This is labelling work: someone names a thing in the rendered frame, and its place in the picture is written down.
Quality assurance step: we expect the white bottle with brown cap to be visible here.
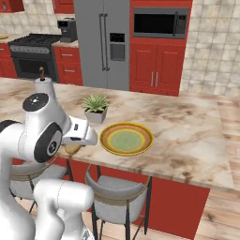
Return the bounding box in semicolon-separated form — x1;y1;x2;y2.
34;66;53;96

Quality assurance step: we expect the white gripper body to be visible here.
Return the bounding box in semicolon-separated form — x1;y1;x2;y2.
61;124;98;147

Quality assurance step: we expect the black coffee machine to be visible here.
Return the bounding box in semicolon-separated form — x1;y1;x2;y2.
56;17;79;44

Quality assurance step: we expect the black microwave oven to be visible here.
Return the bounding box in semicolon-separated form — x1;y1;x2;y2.
132;7;190;39

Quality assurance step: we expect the grey fridge door with dispenser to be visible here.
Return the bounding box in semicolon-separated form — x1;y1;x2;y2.
104;0;131;92

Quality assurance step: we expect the red base cupboard run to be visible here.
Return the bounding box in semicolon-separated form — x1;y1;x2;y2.
52;45;84;87
0;42;19;80

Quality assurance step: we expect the grey stool with black legs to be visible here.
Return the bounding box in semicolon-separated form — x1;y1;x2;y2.
8;157;75;217
84;163;154;240

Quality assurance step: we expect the red island base panel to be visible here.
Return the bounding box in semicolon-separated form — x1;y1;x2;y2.
11;156;211;240

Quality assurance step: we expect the black stove with oven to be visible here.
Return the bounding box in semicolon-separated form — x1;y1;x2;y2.
7;33;63;83

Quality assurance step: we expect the green plant in grey pot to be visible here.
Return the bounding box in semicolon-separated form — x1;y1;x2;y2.
82;94;111;125

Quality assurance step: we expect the red wall cupboard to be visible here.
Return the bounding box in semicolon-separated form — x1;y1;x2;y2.
52;0;76;15
0;0;25;14

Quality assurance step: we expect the yellow orange green plate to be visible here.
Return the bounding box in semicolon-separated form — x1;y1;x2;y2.
98;121;155;158

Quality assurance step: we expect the tan hot dog bun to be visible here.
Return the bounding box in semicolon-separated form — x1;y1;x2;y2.
62;143;83;156

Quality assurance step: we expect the red tall cupboard unit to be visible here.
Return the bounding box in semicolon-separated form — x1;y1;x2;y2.
128;0;194;98

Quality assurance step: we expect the dark fridge door handle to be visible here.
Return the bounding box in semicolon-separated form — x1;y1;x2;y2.
104;12;111;72
98;12;106;72

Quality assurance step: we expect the grey fridge left door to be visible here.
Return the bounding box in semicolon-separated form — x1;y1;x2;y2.
73;0;106;90

